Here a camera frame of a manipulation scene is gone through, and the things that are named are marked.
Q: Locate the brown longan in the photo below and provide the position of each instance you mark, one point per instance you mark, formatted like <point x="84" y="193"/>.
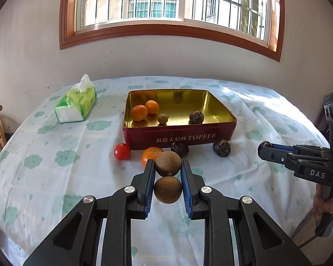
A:
<point x="163" y="119"/>
<point x="168" y="189"/>
<point x="168" y="163"/>

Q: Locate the red tomato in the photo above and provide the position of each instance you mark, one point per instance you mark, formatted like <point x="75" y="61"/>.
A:
<point x="122" y="151"/>

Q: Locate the small dark plum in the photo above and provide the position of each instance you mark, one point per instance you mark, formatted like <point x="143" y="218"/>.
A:
<point x="266" y="144"/>

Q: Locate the person's right hand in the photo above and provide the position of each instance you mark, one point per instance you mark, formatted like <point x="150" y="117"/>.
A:
<point x="318" y="207"/>

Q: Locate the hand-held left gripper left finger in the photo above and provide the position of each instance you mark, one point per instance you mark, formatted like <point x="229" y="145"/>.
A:
<point x="149" y="188"/>

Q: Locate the orange tangerine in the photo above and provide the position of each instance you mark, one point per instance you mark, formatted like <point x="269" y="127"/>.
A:
<point x="149" y="155"/>
<point x="152" y="106"/>
<point x="139" y="113"/>

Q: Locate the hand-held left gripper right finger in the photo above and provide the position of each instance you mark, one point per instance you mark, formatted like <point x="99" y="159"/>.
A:
<point x="186" y="188"/>

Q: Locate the green tissue box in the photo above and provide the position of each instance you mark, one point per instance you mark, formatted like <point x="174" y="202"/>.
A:
<point x="77" y="102"/>

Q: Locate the cloud print tablecloth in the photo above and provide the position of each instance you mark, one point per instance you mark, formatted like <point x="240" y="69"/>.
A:
<point x="58" y="133"/>

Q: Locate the wood-framed barred window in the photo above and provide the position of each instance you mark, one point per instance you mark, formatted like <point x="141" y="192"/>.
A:
<point x="155" y="2"/>

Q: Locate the dark brown water chestnut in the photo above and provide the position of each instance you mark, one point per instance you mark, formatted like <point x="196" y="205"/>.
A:
<point x="179" y="148"/>
<point x="221" y="148"/>
<point x="196" y="117"/>

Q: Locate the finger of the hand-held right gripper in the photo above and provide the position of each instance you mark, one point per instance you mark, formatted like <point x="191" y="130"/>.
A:
<point x="308" y="150"/>
<point x="274" y="156"/>

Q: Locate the red and gold tin box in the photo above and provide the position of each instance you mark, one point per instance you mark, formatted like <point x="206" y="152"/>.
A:
<point x="144" y="141"/>

